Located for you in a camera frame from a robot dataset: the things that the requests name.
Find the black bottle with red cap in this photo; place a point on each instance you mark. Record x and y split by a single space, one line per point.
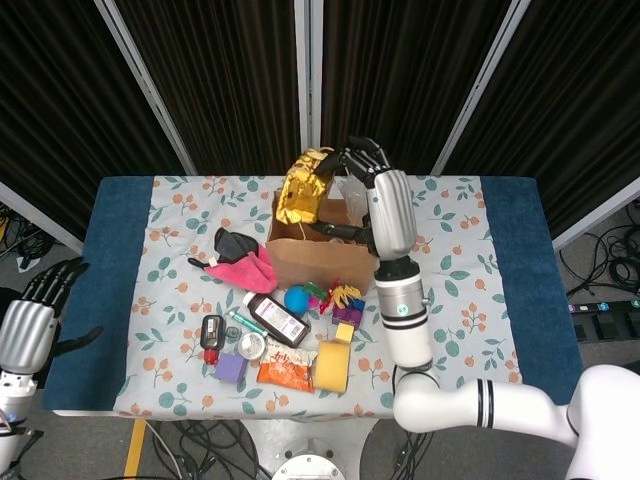
212 331

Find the blue table cover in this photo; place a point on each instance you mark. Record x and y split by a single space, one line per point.
115 250

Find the small dark clear box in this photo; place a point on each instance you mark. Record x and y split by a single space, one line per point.
232 333

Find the black partition screen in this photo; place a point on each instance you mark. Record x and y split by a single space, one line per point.
60 100
225 75
400 75
575 100

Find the small yellow cube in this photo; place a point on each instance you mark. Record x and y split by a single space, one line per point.
345 332

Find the pink cloth with black trim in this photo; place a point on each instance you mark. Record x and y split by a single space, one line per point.
250 275

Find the bundle of clear straws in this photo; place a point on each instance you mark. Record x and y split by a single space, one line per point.
355 200

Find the blue ball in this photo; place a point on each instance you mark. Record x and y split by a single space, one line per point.
296 297

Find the red feather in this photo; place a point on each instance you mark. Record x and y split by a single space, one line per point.
327 302

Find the black power strip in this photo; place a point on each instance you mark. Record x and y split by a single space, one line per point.
605 306

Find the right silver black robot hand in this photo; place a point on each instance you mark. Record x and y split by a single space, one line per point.
392 215

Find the green plastic feather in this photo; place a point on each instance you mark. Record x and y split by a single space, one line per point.
312 290

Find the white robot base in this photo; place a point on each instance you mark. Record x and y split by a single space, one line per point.
310 467

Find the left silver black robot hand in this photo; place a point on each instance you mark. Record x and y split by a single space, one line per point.
27 337

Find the gold snack packet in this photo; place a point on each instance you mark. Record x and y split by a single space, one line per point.
300 195

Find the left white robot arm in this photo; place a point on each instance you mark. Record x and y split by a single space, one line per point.
12 400

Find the purple foam cube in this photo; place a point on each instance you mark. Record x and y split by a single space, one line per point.
231 367

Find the blue toy brick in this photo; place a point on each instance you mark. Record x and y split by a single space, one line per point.
358 302

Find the orange snack packet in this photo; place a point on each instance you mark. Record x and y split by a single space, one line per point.
285 375

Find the yellow sponge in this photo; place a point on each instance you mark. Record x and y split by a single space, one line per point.
330 367

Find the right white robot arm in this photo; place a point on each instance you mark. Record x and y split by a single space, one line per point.
402 320

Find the brown paper bag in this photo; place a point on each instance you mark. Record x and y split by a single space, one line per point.
320 265

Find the floral print tablecloth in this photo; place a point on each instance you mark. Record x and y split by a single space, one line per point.
450 240

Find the brown bottle with white cap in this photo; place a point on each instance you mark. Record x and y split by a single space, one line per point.
275 320

